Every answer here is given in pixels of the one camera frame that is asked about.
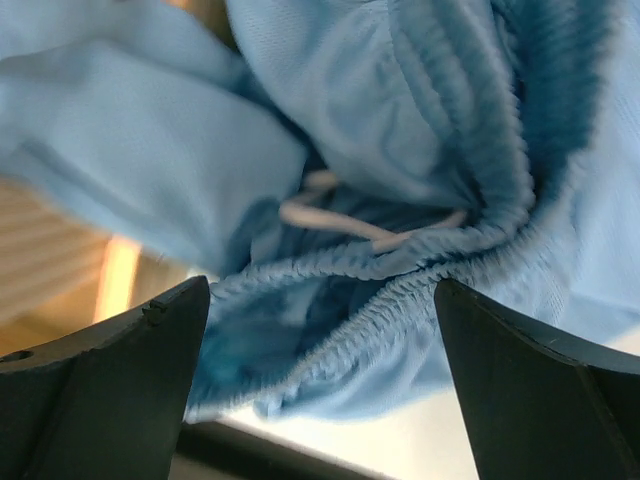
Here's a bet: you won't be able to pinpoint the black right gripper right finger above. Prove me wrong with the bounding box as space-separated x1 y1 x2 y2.
434 279 639 480

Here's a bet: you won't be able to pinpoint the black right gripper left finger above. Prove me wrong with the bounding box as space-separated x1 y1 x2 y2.
1 276 210 479

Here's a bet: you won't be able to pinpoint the light blue shorts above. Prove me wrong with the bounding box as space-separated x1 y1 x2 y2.
1 1 639 423

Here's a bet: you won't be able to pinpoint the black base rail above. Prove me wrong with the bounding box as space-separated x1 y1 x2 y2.
169 422 383 480

